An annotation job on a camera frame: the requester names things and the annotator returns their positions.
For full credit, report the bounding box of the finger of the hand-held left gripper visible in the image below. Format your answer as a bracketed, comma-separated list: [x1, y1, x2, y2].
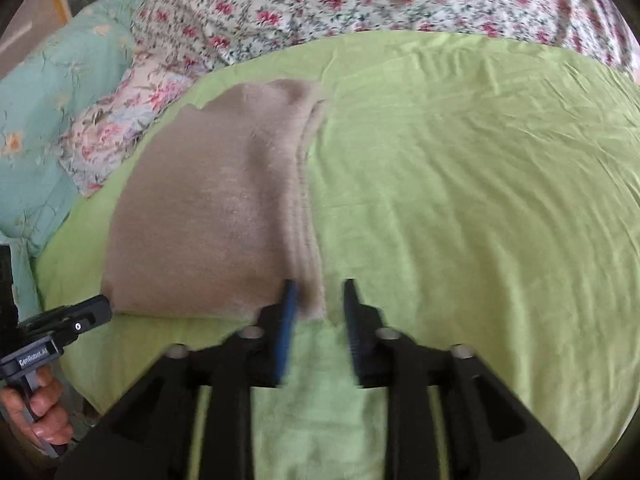
[19, 295, 113, 347]

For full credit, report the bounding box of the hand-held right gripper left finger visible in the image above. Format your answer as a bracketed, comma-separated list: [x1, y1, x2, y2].
[55, 280, 301, 480]

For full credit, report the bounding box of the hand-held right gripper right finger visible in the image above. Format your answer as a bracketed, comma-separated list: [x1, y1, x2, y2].
[342, 278, 581, 480]

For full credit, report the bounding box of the beige knit sweater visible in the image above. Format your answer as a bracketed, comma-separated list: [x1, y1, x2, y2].
[105, 79, 329, 323]

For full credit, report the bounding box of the person's left hand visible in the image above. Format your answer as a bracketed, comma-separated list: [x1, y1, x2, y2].
[0, 364, 74, 450]

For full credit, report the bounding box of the light green bed sheet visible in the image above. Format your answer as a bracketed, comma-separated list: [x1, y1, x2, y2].
[32, 30, 640, 480]

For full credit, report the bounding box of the pastel floral pillow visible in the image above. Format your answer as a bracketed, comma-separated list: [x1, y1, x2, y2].
[57, 52, 226, 199]

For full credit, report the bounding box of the turquoise floral pillow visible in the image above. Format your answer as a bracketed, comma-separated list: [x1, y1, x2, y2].
[0, 0, 153, 321]

